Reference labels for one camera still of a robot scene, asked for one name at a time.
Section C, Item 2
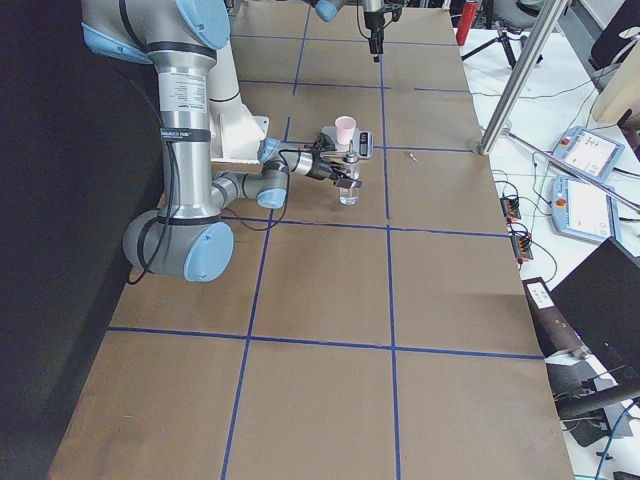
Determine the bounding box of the grey digital kitchen scale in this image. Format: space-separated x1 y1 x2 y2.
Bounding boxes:
320 125 374 159

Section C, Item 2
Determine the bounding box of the teach pendant tablet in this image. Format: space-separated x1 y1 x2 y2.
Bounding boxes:
551 176 620 244
553 126 624 182

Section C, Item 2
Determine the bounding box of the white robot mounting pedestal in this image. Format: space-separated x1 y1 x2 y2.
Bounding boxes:
207 41 269 163

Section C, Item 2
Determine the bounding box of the aluminium frame post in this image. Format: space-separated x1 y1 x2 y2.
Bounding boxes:
477 0 568 155

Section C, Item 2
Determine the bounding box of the black monitor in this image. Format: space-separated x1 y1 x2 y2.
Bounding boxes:
551 237 640 383

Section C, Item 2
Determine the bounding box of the clear glass sauce bottle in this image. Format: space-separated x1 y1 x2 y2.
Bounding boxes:
339 141 361 206

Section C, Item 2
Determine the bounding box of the orange connector block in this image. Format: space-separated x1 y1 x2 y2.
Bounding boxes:
510 231 533 265
500 196 521 223

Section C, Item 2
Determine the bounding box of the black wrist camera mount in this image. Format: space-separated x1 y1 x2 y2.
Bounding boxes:
311 132 337 153

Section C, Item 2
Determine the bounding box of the upper teach pendant tablet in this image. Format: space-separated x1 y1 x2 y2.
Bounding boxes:
553 126 624 182

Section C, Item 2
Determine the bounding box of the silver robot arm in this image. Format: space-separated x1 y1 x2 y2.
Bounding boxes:
82 1 358 282
307 0 387 63

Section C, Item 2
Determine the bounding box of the orange connector block lower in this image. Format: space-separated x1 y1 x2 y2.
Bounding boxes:
510 231 533 265

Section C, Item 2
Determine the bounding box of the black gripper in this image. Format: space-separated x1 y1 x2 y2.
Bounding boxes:
364 9 385 63
307 152 362 190

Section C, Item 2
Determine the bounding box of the metal grabber rod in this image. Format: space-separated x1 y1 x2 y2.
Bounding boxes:
501 128 639 213

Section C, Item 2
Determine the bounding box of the lower teach pendant tablet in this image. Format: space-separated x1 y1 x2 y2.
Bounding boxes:
551 176 620 244

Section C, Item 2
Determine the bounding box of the red cylinder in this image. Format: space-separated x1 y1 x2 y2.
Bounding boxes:
456 0 478 46

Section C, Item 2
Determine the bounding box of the orange connector block upper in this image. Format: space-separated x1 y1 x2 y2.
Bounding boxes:
500 196 521 223

